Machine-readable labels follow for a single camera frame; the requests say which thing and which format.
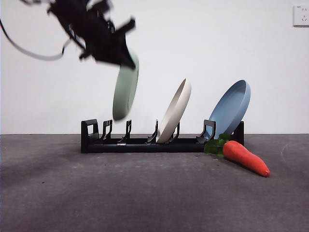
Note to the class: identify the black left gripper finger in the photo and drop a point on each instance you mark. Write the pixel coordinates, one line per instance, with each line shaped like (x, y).
(123, 50)

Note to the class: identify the green plate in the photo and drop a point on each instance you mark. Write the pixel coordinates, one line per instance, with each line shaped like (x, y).
(125, 96)

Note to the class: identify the orange carrot with green leaves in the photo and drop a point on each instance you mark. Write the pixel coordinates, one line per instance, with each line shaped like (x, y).
(243, 157)

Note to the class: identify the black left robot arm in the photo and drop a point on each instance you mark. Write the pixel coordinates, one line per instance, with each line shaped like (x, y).
(91, 31)

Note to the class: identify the beige plate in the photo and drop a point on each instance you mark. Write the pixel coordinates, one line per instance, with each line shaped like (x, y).
(176, 111)

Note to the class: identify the black plate rack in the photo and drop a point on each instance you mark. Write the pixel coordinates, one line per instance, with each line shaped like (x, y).
(144, 147)

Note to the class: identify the blue plate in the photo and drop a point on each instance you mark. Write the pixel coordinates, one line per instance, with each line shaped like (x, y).
(231, 108)

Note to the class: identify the pale grey camera box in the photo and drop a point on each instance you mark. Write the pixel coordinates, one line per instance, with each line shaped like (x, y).
(93, 4)

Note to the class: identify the white wall socket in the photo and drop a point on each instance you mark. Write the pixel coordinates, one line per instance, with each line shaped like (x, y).
(301, 17)

